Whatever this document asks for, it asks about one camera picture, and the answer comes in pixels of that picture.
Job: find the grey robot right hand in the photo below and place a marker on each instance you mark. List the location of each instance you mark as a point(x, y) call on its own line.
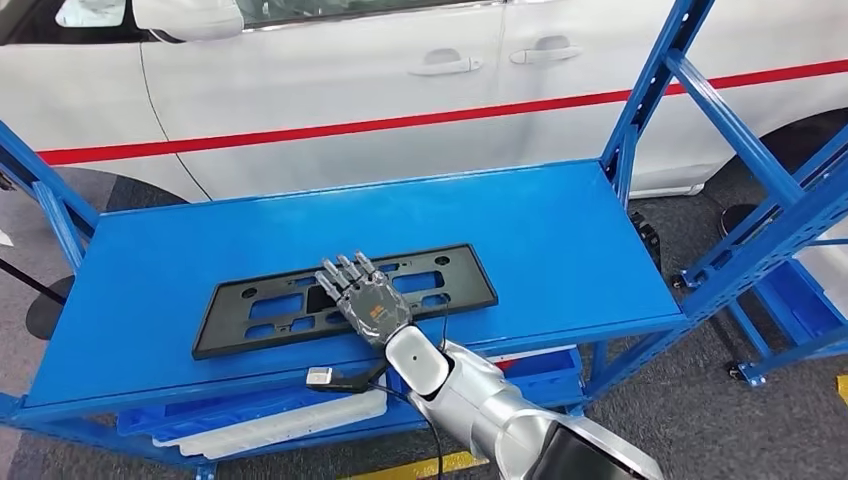
point(371, 305)

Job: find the black plastic licence plate frame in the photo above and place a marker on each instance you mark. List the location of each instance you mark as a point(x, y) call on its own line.
point(225, 331)

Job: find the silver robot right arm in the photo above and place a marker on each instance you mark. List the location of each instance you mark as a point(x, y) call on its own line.
point(477, 404)

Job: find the blue metal shelf rack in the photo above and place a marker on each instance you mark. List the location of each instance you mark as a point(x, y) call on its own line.
point(563, 252)

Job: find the black ribbed wheel part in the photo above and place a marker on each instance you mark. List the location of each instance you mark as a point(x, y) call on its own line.
point(646, 242)

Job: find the white plastic tray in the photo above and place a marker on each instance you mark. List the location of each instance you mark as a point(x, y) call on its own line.
point(298, 424)
point(543, 354)

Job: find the blue plastic bin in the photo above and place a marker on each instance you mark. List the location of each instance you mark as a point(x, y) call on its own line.
point(550, 384)
point(795, 298)

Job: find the white car with red stripe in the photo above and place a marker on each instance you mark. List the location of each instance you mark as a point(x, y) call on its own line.
point(331, 86)

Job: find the black stand with round base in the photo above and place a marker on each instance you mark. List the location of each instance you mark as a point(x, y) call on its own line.
point(50, 314)

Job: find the black round floor base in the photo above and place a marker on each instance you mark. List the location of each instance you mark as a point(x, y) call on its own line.
point(735, 222)

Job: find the blue metal rack with castors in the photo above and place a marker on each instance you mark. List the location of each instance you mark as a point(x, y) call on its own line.
point(752, 374)

